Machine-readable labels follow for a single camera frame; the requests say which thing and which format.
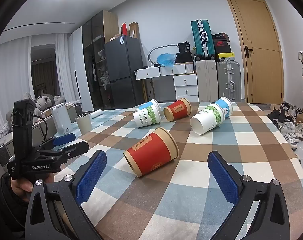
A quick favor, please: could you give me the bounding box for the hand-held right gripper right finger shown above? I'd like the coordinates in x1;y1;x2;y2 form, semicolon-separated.
207;151;290;240

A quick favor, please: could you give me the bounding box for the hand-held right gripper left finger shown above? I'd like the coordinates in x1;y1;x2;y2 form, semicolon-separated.
25;149;108;240

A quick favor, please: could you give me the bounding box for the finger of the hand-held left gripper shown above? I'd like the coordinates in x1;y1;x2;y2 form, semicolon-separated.
40;133;76;150
39;141;89;164

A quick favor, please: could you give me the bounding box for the red paper cup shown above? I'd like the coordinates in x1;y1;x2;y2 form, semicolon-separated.
123;127;179;178
163;98;192;122

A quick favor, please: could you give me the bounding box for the person's left forearm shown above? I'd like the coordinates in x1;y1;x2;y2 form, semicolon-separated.
0;174;30;240

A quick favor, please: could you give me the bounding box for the white green-print paper cup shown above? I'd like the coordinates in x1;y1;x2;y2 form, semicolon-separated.
133;99;162;128
190;104;225;135

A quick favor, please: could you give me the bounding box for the blue white paper cup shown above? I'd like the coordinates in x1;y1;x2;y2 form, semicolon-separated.
215;97;234;118

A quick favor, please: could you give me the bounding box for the person's left hand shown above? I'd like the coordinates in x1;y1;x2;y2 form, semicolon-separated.
11;174;55;202

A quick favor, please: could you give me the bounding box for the white electric kettle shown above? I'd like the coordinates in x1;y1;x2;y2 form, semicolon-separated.
51;102;72;134

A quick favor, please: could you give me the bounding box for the beige tumbler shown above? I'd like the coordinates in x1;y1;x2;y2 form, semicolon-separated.
75;113;92;134

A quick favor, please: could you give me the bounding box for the checkered tablecloth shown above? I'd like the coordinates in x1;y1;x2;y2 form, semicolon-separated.
51;102;303;240

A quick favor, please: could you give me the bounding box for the grey clothing pile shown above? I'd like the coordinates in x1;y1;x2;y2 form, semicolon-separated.
23;92;67;117

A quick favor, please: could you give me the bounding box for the white paper roll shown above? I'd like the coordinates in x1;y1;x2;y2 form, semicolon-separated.
90;109;109;119

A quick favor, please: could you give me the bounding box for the white curtain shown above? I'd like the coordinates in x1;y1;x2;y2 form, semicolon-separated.
0;33;75;137

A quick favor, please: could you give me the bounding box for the black glass-door cabinet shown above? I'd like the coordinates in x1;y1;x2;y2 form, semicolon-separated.
82;10;119;110

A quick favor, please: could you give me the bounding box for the pile of shoes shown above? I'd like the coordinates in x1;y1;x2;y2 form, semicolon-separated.
266;101;303;151

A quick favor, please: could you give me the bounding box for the dark grey refrigerator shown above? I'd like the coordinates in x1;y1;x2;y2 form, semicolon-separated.
104;35;147;108

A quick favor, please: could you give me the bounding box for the beige suitcase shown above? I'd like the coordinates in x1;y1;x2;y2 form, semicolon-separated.
195;60;218;103

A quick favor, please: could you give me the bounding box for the silver suitcase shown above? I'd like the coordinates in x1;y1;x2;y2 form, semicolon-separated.
216;61;241;103

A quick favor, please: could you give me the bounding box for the white drawer desk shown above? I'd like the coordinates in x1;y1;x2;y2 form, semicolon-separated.
134;63;199;103

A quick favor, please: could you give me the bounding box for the cardboard box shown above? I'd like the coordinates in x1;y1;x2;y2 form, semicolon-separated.
129;22;140;39

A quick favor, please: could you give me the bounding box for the blue plastic bag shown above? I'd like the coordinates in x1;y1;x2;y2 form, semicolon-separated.
157;52;177;67

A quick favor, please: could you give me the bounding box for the stack of shoe boxes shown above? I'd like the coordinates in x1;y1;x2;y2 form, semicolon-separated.
212;32;235;62

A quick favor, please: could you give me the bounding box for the wooden door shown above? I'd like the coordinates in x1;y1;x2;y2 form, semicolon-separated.
226;0;284;105

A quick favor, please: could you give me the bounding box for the black bag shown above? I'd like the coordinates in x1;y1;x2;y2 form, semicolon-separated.
176;42;193;63

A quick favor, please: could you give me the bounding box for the green suitcase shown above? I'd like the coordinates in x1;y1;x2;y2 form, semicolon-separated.
191;20;213;59

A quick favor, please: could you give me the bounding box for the black cable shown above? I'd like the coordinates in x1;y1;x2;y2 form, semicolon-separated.
32;115;49;142

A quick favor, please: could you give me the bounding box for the oval metal-frame mirror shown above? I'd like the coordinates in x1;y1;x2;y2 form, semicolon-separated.
148;44;179;64

